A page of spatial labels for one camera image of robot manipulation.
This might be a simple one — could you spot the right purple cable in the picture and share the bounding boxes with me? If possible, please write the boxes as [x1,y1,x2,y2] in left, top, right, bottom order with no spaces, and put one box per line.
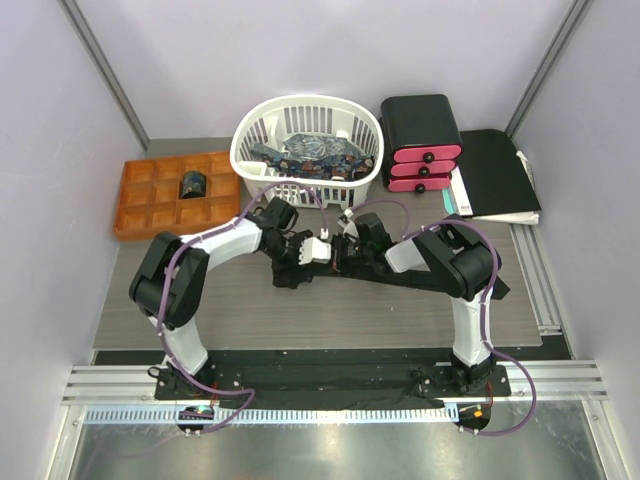
[347,198,539,438]

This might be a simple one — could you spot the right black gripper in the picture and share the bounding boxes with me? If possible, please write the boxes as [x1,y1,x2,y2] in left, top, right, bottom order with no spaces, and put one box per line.
[312,232,374,277]

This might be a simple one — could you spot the floral patterned ties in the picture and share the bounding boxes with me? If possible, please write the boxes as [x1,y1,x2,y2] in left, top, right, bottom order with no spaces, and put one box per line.
[250,133,375,181]

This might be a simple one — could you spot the black folder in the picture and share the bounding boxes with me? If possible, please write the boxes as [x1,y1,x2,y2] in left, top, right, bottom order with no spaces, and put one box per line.
[457,129,541,217]

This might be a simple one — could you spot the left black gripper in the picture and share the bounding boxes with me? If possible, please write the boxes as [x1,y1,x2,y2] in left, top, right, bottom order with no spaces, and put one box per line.
[262,231,313,289]

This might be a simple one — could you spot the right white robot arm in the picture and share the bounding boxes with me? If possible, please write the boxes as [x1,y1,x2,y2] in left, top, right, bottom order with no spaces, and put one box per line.
[332,210,509,395]

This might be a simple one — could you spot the white teal book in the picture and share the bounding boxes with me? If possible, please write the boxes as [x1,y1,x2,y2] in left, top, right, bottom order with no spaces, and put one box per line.
[442,150,540,225]

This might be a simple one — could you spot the white plastic basket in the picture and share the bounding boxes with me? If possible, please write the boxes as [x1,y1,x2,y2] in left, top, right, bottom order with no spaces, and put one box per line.
[230,94,384,208]

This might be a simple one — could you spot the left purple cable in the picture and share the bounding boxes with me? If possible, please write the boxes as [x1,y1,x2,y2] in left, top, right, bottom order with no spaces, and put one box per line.
[154,182,331,436]

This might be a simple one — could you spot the black pink drawer box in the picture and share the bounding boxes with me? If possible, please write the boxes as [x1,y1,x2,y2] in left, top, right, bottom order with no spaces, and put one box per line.
[380,94,463,194]

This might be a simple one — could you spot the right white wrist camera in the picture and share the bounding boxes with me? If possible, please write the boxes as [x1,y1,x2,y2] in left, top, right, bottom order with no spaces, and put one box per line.
[337,209,358,238]

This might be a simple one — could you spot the aluminium rail frame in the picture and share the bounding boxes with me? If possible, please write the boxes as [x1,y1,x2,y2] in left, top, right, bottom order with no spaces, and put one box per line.
[46,360,635,479]

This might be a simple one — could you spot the rolled dark patterned tie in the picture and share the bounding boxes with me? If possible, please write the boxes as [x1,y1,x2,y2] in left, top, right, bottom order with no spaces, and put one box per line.
[179,170,207,199]

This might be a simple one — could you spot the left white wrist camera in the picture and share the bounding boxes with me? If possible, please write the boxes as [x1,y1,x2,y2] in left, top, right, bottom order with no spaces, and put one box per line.
[298,228,332,265]

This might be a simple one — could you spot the orange wooden compartment tray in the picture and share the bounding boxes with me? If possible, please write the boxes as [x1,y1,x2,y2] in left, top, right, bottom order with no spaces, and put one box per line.
[113,151,241,242]

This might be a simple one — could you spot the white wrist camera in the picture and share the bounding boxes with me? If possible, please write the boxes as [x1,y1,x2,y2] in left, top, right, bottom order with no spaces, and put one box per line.
[298,228,332,265]
[337,209,358,238]

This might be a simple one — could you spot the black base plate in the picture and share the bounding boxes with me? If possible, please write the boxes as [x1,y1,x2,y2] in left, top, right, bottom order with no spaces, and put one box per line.
[147,348,512,411]

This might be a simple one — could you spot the purple cable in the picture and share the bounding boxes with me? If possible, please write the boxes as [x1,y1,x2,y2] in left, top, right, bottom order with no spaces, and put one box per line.
[154,182,331,436]
[347,198,539,438]

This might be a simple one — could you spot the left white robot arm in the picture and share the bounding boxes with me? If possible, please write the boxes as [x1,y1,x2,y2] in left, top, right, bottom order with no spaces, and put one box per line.
[129,198,330,399]

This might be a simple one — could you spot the black tie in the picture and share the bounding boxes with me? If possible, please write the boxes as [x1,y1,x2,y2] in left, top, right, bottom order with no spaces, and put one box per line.
[272,262,511,303]

